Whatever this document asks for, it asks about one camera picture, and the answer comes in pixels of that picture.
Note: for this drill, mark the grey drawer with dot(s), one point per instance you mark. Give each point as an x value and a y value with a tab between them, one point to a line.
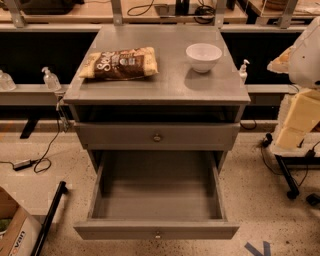
157	136
161	195

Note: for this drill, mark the black power adapter with cable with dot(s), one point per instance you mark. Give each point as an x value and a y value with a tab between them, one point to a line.
43	163

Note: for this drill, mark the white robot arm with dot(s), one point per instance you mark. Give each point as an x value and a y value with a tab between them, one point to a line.
301	62

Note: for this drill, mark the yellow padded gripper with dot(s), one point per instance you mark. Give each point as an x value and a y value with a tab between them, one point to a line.
306	61

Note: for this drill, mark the clear plastic dome bottle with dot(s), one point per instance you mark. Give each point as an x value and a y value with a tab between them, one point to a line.
6	82

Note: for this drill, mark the white bowl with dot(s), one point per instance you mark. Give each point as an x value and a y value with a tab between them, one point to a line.
203	56

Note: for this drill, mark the white pump bottle right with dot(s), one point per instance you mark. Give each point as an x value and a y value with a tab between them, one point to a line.
243	70

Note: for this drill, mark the black bar on floor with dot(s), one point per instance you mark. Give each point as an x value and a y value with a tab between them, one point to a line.
62	189

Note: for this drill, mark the black stand base right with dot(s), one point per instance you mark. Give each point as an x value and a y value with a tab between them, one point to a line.
307	160

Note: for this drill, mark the grey drawer cabinet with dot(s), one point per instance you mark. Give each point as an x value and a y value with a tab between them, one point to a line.
176	94

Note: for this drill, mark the cardboard box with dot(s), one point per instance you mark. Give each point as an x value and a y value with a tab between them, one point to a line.
19	229

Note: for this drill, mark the brown chip bag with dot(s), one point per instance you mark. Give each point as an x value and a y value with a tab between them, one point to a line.
120	65

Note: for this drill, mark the clear sanitizer bottle left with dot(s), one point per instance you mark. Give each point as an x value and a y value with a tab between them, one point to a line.
51	80

